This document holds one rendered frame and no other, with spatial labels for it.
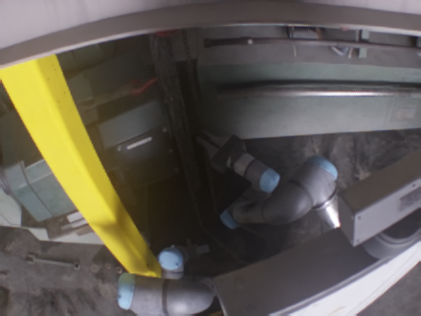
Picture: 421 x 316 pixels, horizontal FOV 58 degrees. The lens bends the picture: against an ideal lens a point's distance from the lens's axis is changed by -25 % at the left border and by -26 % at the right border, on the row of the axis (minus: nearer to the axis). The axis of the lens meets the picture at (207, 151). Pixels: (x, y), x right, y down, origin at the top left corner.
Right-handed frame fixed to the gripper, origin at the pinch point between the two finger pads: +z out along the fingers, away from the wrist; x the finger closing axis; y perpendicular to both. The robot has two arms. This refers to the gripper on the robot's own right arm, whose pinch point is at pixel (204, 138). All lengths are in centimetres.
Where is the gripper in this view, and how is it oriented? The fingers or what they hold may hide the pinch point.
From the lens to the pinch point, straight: 181.4
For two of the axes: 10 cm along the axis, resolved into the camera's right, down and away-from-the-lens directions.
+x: 6.4, -6.8, 3.6
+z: -7.7, -5.1, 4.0
